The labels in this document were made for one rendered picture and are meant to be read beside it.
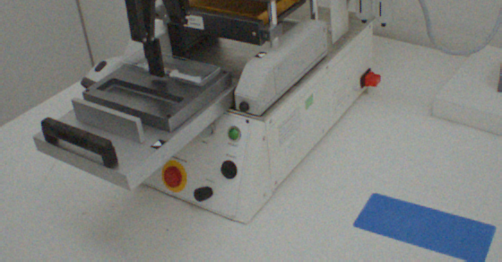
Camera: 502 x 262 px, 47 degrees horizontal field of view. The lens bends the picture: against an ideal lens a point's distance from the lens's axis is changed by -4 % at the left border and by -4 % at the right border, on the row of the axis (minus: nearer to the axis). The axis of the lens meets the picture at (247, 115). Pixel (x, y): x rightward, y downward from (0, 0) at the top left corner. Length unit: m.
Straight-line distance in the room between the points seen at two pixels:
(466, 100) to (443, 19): 0.34
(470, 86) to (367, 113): 0.23
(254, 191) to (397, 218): 0.26
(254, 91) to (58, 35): 1.72
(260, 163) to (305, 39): 0.24
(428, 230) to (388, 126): 0.32
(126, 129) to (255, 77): 0.24
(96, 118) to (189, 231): 0.27
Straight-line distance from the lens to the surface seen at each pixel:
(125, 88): 1.06
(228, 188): 1.07
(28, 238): 1.17
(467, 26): 1.59
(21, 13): 2.52
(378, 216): 1.08
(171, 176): 1.13
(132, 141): 0.94
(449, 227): 1.07
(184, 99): 0.97
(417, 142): 1.26
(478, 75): 1.42
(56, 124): 0.95
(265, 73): 1.01
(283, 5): 1.13
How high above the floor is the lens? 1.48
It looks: 33 degrees down
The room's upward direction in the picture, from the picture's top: 7 degrees counter-clockwise
